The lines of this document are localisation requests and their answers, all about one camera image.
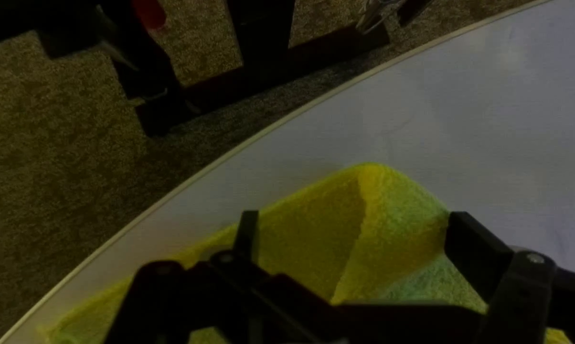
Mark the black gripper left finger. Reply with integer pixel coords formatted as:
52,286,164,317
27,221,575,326
103,210,338,344

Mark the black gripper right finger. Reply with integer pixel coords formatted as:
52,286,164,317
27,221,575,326
445,212,575,344

